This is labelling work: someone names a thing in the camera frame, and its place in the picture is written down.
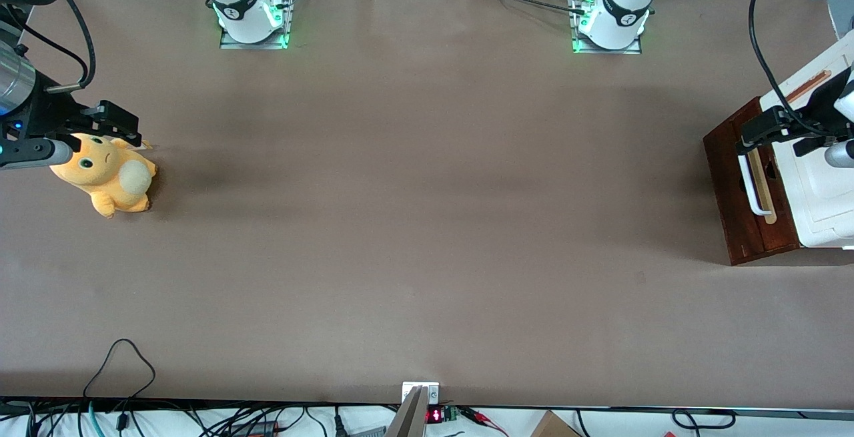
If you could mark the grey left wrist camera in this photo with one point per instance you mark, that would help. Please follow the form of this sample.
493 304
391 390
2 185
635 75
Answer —
842 155

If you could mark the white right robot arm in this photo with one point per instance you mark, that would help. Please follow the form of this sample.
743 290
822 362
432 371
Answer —
233 3

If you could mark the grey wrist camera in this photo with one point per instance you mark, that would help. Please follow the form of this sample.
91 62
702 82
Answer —
40 153
842 155

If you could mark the dark brown wooden cabinet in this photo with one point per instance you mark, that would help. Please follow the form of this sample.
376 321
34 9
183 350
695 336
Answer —
717 177

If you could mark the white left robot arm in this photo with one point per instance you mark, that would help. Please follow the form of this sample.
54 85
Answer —
620 3

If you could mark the red LED display board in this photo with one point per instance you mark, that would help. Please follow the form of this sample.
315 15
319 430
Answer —
435 415

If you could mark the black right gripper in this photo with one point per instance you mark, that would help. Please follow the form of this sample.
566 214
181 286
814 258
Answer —
48 113

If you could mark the brown cardboard piece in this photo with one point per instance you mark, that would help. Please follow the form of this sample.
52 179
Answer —
554 427

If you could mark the red and black clip leads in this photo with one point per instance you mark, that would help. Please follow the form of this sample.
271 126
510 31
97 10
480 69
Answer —
480 415

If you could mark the aluminium camera mount bar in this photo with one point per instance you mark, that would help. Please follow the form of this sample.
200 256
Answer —
410 417

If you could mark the cream white box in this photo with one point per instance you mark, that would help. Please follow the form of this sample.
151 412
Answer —
827 203

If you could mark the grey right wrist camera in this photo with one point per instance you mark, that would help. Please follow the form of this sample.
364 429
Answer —
40 153

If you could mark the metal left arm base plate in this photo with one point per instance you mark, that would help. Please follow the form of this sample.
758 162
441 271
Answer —
634 50

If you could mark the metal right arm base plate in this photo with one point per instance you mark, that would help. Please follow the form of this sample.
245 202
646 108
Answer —
288 3

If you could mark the white mounting bracket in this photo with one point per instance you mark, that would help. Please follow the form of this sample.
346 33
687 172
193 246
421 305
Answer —
432 393

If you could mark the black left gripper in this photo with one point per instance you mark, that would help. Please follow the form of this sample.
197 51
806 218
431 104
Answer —
822 101

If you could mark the yellow plush toy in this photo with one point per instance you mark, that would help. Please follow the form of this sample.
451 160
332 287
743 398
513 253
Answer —
107 183

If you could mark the black power plug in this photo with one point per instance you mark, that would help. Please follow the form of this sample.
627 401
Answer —
339 423

